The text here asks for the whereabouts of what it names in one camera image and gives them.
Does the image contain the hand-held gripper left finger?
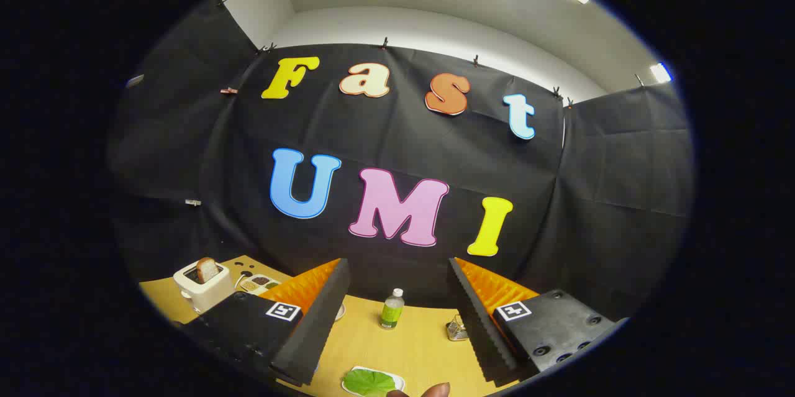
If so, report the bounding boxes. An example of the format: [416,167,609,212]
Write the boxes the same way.
[180,257,352,387]

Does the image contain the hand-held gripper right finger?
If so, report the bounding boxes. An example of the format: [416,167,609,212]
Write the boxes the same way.
[447,257,629,384]

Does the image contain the green lettuce leaf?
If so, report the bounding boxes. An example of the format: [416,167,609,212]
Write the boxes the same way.
[343,369,398,397]

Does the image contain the green label drink bottle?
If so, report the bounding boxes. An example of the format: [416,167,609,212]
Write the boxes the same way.
[379,288,406,330]

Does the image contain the divided white dish of beans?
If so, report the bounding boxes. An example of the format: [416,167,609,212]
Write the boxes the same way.
[239,274,283,294]

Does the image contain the white square plate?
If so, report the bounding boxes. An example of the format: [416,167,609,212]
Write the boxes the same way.
[341,366,406,397]

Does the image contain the white toaster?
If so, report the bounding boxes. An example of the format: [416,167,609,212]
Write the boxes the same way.
[173,258,235,314]

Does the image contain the metal wire basket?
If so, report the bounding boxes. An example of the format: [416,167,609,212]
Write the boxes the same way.
[446,314,471,342]

